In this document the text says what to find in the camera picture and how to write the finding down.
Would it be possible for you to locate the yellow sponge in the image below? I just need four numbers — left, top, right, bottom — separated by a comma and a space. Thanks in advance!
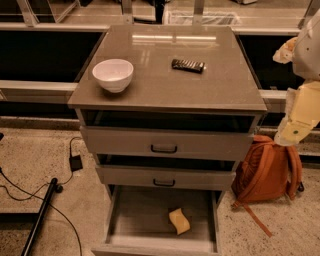
169, 208, 191, 235

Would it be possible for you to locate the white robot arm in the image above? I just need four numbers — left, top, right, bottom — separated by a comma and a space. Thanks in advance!
273, 10, 320, 146

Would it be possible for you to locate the grey drawer cabinet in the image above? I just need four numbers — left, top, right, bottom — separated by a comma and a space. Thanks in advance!
67, 24, 268, 256

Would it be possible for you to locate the top grey drawer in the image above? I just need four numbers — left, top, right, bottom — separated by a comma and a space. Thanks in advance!
80, 126, 253, 161

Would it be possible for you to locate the grey drawer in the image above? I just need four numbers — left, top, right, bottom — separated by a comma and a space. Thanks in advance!
96, 166, 235, 191
80, 126, 253, 161
92, 186, 221, 256

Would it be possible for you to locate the middle grey drawer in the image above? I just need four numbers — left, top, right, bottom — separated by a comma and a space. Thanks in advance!
96, 166, 235, 191

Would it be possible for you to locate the bottom grey drawer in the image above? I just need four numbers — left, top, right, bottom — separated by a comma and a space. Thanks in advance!
92, 186, 221, 256

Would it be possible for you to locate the white ceramic bowl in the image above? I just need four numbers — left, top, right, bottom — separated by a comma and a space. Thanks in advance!
92, 59, 134, 93

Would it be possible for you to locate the dark wrapped snack bar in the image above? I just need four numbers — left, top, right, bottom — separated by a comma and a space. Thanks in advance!
171, 59, 205, 74

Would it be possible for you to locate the black power adapter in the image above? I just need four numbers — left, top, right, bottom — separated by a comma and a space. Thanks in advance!
69, 155, 83, 172

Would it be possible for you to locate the orange backpack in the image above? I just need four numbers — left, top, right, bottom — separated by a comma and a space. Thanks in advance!
231, 135, 304, 237

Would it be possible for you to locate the black pole on floor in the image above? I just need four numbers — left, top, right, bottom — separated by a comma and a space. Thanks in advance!
21, 178, 58, 256

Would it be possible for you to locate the black floor cable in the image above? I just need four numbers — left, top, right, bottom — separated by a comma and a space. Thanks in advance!
0, 136, 83, 256

